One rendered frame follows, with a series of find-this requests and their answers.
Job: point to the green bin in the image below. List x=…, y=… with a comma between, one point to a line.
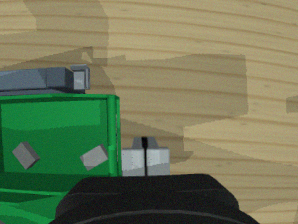
x=28, y=208
x=60, y=127

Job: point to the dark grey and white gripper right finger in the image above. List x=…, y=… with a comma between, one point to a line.
x=157, y=159

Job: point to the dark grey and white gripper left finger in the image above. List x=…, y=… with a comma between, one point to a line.
x=132, y=159

